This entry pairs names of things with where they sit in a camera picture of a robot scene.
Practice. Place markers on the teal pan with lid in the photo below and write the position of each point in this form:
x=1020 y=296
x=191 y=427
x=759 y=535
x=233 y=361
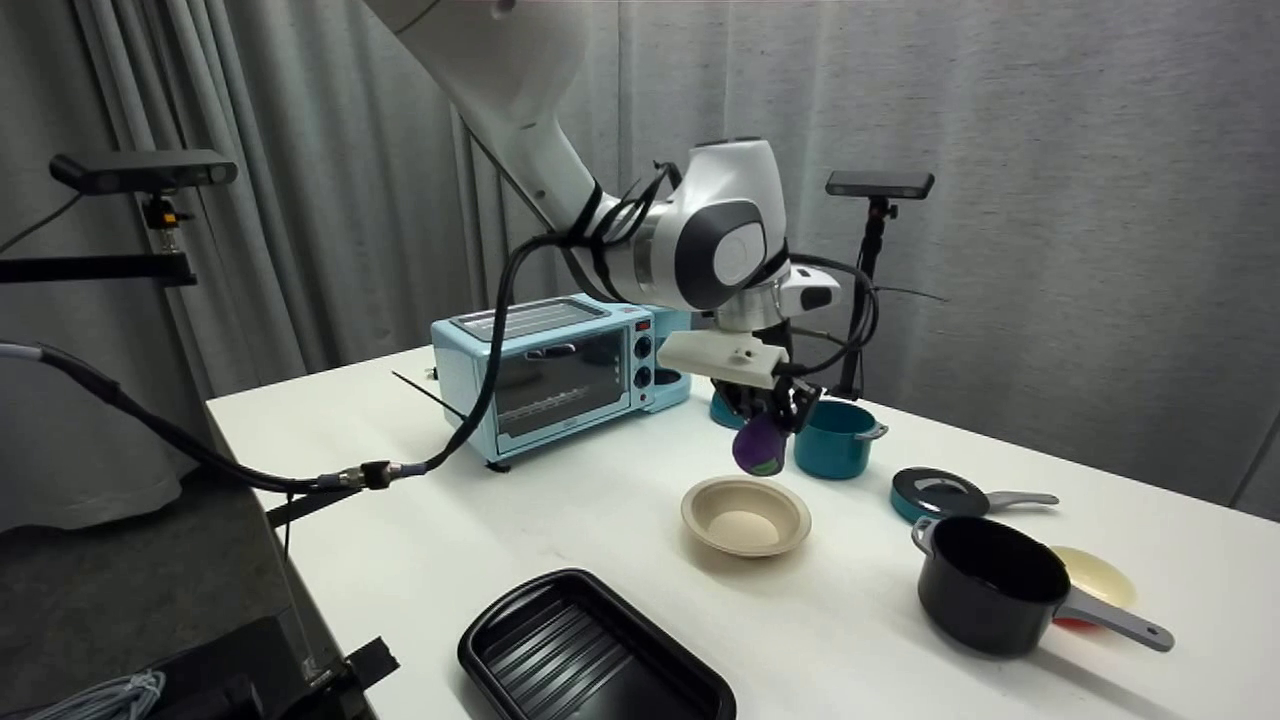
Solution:
x=927 y=494

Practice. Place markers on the purple plushie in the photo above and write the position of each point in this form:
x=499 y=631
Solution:
x=762 y=444

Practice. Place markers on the teal cup behind gripper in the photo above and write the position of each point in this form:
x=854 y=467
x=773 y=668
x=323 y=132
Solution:
x=721 y=410

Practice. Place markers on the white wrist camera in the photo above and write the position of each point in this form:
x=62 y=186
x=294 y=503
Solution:
x=726 y=359

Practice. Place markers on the teal mug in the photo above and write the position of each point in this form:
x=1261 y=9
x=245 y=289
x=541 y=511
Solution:
x=837 y=442

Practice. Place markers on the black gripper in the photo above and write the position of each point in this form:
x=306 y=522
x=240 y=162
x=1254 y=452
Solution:
x=773 y=390

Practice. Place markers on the cream plate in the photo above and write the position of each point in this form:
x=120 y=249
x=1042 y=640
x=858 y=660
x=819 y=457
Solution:
x=1098 y=579

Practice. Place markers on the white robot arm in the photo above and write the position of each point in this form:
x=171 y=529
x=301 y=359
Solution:
x=706 y=238

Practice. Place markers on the light blue toaster oven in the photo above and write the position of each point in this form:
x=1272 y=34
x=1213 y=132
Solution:
x=572 y=366

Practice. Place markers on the black equipment base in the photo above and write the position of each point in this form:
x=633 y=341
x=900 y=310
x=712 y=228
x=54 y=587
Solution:
x=135 y=592

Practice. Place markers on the black camera on stand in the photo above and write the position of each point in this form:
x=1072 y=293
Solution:
x=882 y=194

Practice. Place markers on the white bowl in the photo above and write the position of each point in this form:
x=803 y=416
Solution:
x=747 y=516

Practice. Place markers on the black rectangular ridged tray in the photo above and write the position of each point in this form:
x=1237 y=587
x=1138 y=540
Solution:
x=567 y=647

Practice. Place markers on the black saucepan grey handle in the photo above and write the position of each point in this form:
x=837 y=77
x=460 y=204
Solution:
x=993 y=591

